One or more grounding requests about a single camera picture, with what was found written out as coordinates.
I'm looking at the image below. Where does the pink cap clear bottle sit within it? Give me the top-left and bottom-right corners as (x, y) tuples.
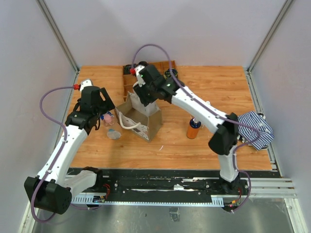
(101, 112), (115, 127)

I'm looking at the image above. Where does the blue striped cloth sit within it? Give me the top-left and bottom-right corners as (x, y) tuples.
(238, 112), (274, 150)

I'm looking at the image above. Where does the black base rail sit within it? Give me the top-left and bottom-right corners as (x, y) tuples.
(81, 169), (250, 205)

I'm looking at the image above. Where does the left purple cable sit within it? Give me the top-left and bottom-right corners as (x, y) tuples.
(31, 83), (103, 223)

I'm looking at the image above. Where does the black rolled sock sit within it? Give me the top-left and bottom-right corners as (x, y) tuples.
(123, 64), (132, 75)
(138, 61), (148, 67)

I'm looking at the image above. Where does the dark green rolled sock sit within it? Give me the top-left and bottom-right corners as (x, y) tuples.
(164, 68), (178, 79)

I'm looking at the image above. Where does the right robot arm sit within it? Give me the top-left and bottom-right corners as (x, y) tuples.
(130, 64), (240, 194)

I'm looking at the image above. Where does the purple cable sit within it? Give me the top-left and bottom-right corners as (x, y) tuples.
(130, 44), (264, 214)
(31, 83), (103, 223)

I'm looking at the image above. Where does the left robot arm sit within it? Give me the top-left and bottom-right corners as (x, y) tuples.
(24, 79), (115, 218)

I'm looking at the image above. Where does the wooden compartment tray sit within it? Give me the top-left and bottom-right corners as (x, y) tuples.
(122, 61), (185, 95)

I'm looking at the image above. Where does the blue spray bottle orange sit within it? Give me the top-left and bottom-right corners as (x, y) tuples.
(186, 117), (202, 139)

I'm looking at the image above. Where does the black rolled sock left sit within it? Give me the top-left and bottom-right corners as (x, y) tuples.
(123, 64), (132, 75)

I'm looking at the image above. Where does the round clear container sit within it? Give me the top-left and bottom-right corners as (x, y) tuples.
(106, 129), (121, 140)

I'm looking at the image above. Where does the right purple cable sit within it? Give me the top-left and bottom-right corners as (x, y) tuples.
(130, 44), (264, 214)

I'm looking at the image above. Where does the black white striped cloth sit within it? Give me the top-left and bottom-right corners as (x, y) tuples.
(239, 112), (267, 143)

